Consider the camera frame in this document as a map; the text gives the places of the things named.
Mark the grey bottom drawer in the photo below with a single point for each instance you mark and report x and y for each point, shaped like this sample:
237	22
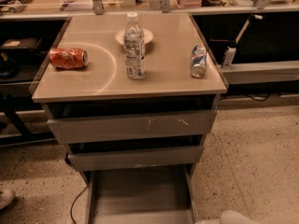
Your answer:
152	195

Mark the grey drawer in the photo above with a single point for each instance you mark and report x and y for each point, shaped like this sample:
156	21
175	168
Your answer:
152	195
129	127
135	158

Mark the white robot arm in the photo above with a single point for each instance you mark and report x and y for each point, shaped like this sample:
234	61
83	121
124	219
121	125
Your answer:
229	217

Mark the grey drawer cabinet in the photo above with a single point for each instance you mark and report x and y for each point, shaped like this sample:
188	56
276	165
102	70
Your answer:
103	88

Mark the grey top drawer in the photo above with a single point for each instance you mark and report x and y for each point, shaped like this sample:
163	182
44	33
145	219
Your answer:
129	127

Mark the grey middle drawer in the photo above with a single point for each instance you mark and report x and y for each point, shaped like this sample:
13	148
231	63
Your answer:
135	158

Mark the clear plastic water bottle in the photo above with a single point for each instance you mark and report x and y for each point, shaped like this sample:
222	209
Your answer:
134	47

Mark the blue and silver soda can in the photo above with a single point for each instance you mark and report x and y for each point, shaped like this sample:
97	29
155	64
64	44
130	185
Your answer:
198	61

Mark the small white plate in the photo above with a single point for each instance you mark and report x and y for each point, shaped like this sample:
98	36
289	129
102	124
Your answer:
148	34

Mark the white tube with nozzle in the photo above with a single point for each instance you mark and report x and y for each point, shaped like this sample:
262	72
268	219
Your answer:
229	53

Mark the crushed orange soda can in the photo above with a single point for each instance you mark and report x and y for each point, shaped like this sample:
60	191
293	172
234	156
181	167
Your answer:
68	58

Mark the black box on shelf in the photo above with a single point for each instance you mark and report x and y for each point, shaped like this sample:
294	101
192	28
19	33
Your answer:
23	43

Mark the white shoe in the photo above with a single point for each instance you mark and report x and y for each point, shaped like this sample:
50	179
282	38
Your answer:
6	197

